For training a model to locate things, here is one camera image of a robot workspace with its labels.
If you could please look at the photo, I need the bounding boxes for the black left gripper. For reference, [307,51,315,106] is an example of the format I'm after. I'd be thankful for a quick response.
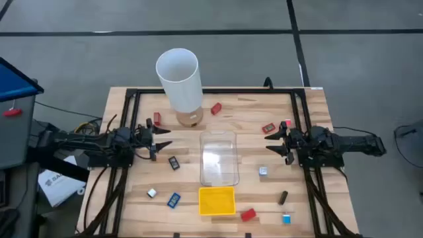
[137,118,174,162]

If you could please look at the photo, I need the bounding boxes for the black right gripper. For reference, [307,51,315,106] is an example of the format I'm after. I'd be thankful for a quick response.
[264,121,300,166]

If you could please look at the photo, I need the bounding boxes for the small black digital clock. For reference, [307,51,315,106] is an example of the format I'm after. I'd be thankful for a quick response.
[168,155,181,171]

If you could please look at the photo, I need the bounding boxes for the red rectangular block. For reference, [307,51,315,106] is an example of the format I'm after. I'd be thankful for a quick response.
[240,208,258,223]

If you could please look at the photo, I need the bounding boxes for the white lamp with wooden base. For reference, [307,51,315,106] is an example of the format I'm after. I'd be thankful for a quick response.
[155,48,205,128]

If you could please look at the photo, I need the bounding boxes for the clear plastic container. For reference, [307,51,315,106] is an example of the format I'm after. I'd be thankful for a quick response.
[199,130,240,188]

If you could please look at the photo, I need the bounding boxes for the small blue digital clock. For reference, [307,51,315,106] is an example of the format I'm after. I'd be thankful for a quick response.
[167,192,182,210]

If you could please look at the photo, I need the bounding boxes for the yellow plastic basket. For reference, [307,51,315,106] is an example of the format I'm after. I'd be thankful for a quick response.
[198,186,237,217]

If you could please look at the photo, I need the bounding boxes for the white printed paper bag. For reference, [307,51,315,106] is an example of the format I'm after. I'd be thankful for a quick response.
[38,155,87,208]

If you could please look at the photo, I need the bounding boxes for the grey cabinet with blue top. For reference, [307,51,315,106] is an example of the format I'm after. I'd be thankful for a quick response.
[0,56,44,170]

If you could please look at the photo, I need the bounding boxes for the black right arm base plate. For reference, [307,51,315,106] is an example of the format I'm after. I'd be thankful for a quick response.
[297,145,344,168]

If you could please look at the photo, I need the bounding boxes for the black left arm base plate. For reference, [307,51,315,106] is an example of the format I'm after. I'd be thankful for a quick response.
[87,145,135,169]

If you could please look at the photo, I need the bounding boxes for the black aluminium table frame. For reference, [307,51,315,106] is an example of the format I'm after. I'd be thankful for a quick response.
[79,86,361,238]

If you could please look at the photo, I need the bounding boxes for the black floor cable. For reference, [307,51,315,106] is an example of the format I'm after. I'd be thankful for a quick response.
[34,101,103,120]

